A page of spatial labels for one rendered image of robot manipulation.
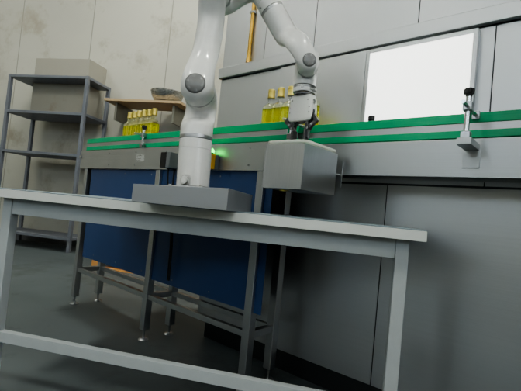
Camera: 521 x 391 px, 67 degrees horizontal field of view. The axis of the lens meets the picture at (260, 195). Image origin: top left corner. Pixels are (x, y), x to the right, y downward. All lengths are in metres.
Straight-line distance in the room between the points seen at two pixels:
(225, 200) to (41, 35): 6.01
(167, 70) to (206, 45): 4.18
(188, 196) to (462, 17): 1.20
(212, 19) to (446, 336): 1.42
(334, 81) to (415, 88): 0.38
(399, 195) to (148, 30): 4.91
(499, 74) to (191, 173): 1.14
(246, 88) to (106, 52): 4.17
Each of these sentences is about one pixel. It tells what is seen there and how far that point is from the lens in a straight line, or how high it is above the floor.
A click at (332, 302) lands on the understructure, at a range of 1.80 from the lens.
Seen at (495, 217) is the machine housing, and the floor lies 0.81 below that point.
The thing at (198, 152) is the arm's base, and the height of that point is 0.94.
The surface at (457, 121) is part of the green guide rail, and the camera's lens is 1.44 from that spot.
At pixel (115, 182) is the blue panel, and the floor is 0.84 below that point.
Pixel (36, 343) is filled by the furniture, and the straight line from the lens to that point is 1.78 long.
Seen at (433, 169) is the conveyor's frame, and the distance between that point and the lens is 1.41.
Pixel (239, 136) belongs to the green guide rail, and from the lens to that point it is 1.80.
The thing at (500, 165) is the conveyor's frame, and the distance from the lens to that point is 1.37.
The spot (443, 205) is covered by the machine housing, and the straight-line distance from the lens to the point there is 1.61.
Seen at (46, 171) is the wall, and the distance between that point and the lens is 6.39.
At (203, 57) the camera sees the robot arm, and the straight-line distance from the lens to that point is 1.49.
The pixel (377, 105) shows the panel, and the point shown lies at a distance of 1.74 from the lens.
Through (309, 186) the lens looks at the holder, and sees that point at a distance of 1.34.
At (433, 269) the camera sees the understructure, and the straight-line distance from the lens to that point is 1.62.
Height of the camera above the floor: 0.77
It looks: 2 degrees up
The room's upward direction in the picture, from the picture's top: 6 degrees clockwise
